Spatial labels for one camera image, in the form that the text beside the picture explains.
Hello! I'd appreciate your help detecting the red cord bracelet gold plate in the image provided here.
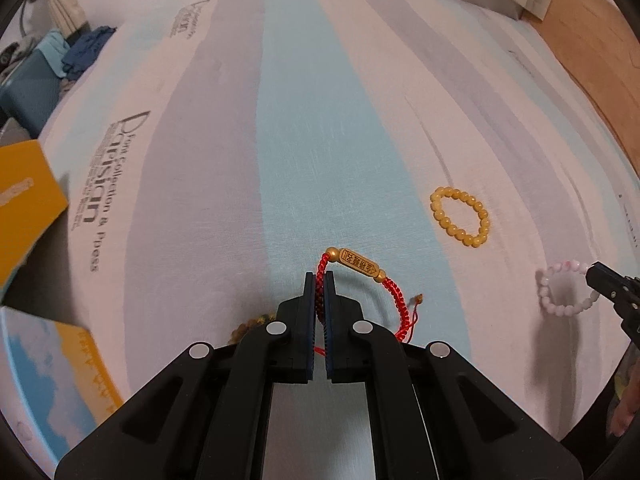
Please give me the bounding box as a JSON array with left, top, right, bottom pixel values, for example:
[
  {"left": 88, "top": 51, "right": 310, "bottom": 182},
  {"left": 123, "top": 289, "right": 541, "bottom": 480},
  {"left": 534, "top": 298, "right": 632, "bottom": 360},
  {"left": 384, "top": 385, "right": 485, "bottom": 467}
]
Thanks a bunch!
[{"left": 314, "top": 247, "right": 424, "bottom": 344}]

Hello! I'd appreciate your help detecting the brown wooden bead bracelet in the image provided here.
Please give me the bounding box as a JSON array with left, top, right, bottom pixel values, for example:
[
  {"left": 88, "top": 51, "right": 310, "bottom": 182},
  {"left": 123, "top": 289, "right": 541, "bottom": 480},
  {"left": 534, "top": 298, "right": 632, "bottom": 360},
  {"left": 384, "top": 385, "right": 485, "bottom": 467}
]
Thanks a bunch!
[{"left": 226, "top": 312, "right": 279, "bottom": 346}]

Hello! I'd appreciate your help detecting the pink white bead bracelet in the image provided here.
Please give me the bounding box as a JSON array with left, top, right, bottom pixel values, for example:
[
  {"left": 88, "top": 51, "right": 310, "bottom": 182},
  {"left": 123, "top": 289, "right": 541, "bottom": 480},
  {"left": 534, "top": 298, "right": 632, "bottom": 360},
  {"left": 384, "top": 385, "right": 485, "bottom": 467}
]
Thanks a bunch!
[{"left": 536, "top": 258, "right": 601, "bottom": 318}]

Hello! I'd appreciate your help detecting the yellow bead bracelet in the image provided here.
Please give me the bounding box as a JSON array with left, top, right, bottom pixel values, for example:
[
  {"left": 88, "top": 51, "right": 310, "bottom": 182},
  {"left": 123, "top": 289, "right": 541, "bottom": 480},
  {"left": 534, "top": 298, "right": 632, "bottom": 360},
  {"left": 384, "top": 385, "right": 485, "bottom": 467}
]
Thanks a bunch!
[{"left": 429, "top": 185, "right": 492, "bottom": 248}]

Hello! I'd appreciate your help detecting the person's right hand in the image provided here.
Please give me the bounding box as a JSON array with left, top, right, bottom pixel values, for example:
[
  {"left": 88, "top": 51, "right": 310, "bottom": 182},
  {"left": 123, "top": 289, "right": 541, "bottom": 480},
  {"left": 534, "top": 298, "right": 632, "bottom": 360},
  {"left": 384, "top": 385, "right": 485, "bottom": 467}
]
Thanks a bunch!
[{"left": 608, "top": 384, "right": 640, "bottom": 437}]

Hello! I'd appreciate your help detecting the striped bed sheet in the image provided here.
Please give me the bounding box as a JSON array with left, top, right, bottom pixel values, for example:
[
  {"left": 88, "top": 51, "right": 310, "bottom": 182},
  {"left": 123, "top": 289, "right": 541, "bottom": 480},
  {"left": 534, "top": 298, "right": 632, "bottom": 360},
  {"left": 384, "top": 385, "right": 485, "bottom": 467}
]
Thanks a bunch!
[{"left": 0, "top": 0, "right": 640, "bottom": 476}]

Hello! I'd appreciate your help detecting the yellow box lid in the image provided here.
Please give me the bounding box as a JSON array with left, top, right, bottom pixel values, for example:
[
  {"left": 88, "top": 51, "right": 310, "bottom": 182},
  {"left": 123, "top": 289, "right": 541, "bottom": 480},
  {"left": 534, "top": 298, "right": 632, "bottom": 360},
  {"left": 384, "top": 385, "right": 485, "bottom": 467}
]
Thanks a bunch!
[{"left": 0, "top": 140, "right": 67, "bottom": 295}]

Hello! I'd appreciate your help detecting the dark blue cloth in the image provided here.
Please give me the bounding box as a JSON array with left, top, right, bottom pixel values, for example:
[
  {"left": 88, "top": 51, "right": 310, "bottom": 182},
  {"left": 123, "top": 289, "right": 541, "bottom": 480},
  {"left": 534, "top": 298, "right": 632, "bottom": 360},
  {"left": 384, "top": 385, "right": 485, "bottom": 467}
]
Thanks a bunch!
[{"left": 62, "top": 26, "right": 116, "bottom": 80}]

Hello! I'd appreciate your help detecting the teal suitcase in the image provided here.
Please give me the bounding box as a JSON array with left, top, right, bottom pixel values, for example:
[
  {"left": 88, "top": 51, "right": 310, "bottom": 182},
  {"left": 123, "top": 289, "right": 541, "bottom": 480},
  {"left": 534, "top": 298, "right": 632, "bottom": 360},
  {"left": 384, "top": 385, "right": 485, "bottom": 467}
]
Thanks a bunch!
[{"left": 1, "top": 50, "right": 61, "bottom": 139}]

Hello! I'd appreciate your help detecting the beige side curtain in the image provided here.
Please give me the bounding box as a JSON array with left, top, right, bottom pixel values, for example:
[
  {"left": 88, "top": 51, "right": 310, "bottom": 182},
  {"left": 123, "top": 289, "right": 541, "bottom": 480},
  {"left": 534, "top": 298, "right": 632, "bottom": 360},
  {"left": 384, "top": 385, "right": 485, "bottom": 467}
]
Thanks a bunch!
[{"left": 47, "top": 0, "right": 88, "bottom": 39}]

